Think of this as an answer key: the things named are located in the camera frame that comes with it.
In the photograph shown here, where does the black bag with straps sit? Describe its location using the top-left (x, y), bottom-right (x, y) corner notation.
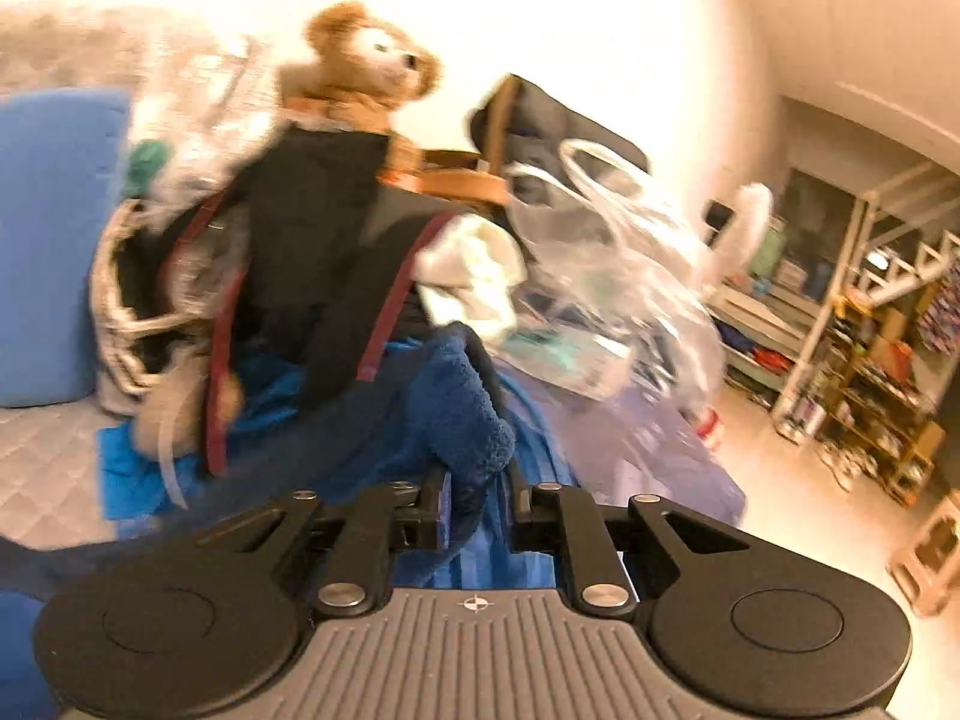
top-left (158, 75), bottom-right (649, 476)

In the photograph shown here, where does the white striped tote bag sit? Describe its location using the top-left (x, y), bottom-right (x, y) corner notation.
top-left (89, 195), bottom-right (220, 418)

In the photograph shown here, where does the wooden stool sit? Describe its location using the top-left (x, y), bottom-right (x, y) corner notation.
top-left (887, 489), bottom-right (958, 617)

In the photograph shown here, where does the grey quilted bedspread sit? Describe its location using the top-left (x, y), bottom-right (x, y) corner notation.
top-left (0, 397), bottom-right (117, 550)

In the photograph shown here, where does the right blue striped pillow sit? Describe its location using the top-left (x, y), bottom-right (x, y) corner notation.
top-left (2, 88), bottom-right (130, 408)

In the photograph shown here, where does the blue fleece jacket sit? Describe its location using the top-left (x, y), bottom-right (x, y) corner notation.
top-left (0, 328), bottom-right (580, 720)

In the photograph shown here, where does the white metal shelf rack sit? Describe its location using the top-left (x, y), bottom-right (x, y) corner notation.
top-left (708, 161), bottom-right (958, 444)

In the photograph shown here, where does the clear plastic bag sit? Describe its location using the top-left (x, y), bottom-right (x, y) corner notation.
top-left (498, 138), bottom-right (724, 413)

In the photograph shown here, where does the floral beige cover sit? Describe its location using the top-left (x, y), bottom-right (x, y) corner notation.
top-left (2, 4), bottom-right (184, 96)

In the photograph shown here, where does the brown teddy bear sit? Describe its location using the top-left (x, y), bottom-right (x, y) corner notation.
top-left (280, 2), bottom-right (443, 177)

